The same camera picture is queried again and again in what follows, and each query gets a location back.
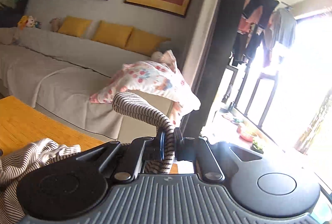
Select floral pink white blanket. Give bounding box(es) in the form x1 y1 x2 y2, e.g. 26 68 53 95
89 50 201 125

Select beige covered sofa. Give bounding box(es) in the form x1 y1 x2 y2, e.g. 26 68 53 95
0 28 182 143

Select small stuffed toys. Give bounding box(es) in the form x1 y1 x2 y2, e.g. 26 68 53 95
17 15 41 30

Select red bowl on sill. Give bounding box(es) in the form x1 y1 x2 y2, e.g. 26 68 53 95
237 125 254 142

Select yellow cushion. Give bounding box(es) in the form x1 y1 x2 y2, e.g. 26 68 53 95
125 28 171 56
92 21 133 49
58 16 92 37

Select striped grey knit garment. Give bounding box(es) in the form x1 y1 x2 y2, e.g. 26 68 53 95
1 92 175 223

